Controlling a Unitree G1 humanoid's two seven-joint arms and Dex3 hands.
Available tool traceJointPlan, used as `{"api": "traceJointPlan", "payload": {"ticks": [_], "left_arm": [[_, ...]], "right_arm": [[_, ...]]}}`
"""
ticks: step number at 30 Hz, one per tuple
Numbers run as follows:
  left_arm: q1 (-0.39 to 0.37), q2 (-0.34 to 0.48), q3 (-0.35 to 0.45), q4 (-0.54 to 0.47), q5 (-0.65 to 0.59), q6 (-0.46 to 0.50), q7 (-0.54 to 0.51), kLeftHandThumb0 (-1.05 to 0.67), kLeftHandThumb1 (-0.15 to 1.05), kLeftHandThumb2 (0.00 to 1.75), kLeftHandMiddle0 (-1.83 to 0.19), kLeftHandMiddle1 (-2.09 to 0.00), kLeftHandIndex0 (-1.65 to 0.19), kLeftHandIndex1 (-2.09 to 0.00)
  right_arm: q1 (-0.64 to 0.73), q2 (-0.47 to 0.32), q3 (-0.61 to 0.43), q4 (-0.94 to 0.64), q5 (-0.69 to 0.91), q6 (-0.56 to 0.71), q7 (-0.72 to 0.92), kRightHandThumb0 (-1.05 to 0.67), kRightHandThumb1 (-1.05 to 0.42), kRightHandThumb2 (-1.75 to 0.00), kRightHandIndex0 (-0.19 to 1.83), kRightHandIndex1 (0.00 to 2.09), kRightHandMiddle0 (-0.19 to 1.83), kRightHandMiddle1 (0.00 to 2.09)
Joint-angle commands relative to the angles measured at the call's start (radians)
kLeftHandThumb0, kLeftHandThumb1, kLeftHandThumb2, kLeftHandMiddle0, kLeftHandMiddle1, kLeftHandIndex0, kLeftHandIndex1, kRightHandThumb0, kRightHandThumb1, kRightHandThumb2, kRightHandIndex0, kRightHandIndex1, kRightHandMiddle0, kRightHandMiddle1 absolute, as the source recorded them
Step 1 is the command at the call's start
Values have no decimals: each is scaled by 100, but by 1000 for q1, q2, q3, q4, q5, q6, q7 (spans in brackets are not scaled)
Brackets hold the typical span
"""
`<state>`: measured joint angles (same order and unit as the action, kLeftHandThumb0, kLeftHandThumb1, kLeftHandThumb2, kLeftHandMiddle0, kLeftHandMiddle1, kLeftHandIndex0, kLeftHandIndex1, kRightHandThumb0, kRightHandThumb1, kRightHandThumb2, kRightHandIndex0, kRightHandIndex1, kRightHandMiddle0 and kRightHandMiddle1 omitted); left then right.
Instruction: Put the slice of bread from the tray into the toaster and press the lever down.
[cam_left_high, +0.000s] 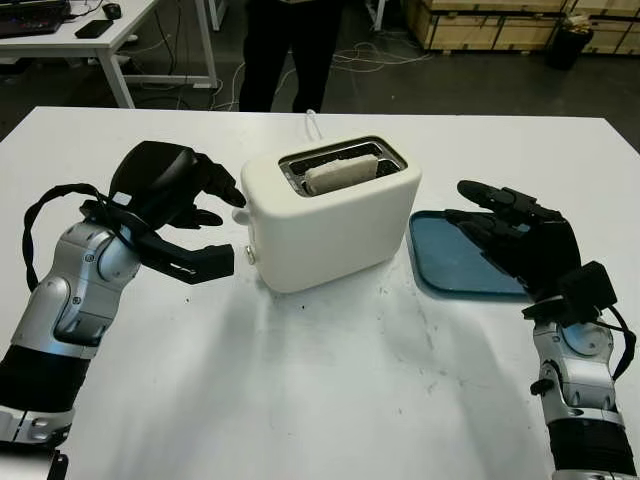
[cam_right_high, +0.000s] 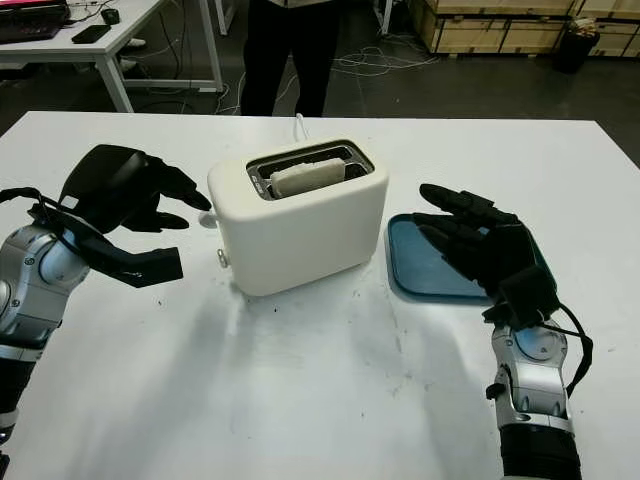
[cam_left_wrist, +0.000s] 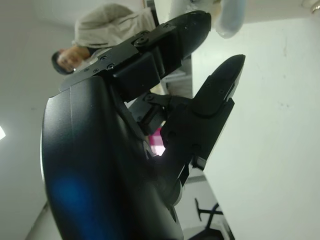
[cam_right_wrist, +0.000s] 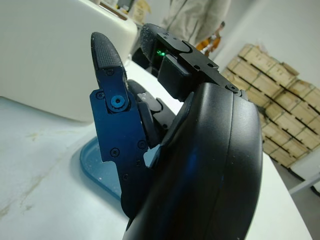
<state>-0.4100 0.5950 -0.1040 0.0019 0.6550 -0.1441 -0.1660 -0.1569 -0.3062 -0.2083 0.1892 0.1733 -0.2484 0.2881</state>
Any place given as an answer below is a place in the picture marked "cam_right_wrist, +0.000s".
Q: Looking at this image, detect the wooden crate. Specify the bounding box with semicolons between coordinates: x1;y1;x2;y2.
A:
261;136;312;169
264;107;320;151

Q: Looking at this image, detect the person in black trousers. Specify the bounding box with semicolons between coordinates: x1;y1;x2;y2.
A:
161;0;232;55

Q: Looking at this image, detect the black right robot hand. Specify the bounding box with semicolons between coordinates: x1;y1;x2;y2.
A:
89;22;265;240

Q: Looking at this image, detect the blue plastic tray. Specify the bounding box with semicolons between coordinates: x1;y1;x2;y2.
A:
79;136;161;201

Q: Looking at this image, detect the white two-slot toaster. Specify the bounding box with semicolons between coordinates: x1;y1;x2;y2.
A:
0;0;138;123

